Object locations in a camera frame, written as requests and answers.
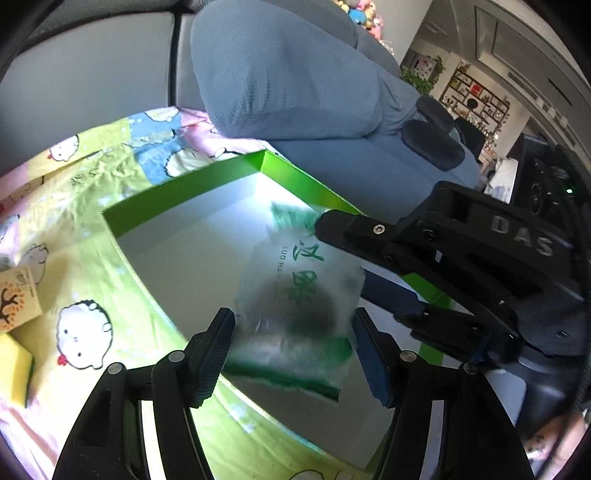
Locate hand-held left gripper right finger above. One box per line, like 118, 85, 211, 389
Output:
352, 307, 536, 480

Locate small orange box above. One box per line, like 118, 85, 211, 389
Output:
0, 264, 43, 334

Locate cartoon printed blanket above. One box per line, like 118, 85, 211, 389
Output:
0, 106, 384, 480

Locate pile of colourful plush toys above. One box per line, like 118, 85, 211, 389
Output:
332, 0, 386, 42

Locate clear packet with green print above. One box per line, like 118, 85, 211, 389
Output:
222, 200, 368, 404

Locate person's right hand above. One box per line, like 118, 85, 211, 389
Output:
526, 413, 586, 468

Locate green leafy plant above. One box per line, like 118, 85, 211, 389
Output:
401, 55, 445, 95

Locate wall shelf with ornaments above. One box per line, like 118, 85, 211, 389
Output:
441, 62, 511, 134

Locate grey sofa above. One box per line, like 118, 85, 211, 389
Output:
0, 0, 208, 181

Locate green cardboard box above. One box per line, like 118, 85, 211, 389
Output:
99, 150, 462, 476

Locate blue-grey sofa cushion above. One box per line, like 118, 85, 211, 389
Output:
190, 0, 477, 188

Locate yellow sponge with green scourer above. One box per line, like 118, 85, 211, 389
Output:
0, 333, 36, 408

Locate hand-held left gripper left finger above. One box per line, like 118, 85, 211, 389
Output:
53, 308, 236, 480

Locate dark padded armrest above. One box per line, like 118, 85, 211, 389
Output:
403, 120, 465, 170
417, 96, 455, 134

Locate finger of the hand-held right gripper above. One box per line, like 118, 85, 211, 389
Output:
315, 210, 444, 278
362, 272, 490, 358

